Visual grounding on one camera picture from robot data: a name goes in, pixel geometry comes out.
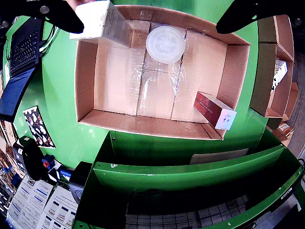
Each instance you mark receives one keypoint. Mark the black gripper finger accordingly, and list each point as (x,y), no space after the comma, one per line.
(238,19)
(59,14)

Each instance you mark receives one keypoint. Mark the tall white carton box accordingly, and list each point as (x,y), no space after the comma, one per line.
(93,21)

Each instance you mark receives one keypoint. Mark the divided cardboard box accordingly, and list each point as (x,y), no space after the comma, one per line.
(264,66)

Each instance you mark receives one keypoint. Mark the white box black cow spots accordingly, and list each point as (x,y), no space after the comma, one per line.
(278,71)

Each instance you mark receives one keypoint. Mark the shallow cardboard tray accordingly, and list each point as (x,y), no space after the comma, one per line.
(119,78)

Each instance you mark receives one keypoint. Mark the red box holographic end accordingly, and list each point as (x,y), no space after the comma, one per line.
(209,107)

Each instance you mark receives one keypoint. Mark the brown printed cardboard box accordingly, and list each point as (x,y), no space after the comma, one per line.
(283,131)

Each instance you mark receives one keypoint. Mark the black box device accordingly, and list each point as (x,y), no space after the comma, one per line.
(78,179)

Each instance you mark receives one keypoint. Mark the black laptop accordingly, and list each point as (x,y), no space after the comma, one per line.
(23,47)

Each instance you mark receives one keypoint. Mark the white bottle translucent cap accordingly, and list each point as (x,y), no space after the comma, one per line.
(165,44)

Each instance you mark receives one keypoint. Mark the black penguin pattern card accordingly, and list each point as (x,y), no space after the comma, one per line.
(38,126)

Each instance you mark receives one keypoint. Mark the grey flat card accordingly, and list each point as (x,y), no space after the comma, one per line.
(219,156)

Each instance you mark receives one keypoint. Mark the small blue red gadget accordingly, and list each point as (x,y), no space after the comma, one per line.
(48,162)

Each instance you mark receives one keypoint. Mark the black round device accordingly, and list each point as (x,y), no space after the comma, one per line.
(33,162)

